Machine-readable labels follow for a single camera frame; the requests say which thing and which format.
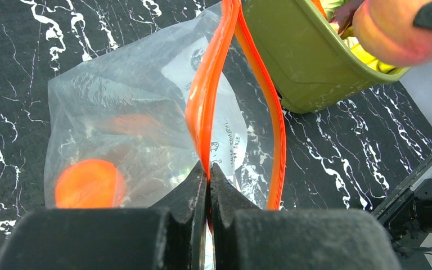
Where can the toy peach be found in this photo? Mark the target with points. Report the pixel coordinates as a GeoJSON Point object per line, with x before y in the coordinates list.
{"type": "Point", "coordinates": [385, 30]}

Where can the olive green plastic bin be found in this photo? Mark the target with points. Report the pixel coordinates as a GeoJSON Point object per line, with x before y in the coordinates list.
{"type": "Point", "coordinates": [308, 62]}

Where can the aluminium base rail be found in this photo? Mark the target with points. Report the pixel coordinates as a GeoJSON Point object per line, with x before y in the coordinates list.
{"type": "Point", "coordinates": [407, 217]}

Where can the orange toy tangerine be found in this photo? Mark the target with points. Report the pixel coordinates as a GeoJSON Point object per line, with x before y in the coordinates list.
{"type": "Point", "coordinates": [91, 183]}

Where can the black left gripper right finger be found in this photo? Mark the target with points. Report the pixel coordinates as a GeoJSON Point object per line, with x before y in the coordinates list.
{"type": "Point", "coordinates": [247, 237]}

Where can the yellow toy banana bunch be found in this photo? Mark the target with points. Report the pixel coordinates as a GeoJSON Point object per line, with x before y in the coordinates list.
{"type": "Point", "coordinates": [368, 59]}

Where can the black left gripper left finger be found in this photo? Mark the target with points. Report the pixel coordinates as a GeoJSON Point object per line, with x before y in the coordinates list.
{"type": "Point", "coordinates": [167, 235]}

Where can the clear zip bag orange zipper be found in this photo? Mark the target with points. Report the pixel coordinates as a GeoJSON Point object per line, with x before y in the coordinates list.
{"type": "Point", "coordinates": [193, 92]}

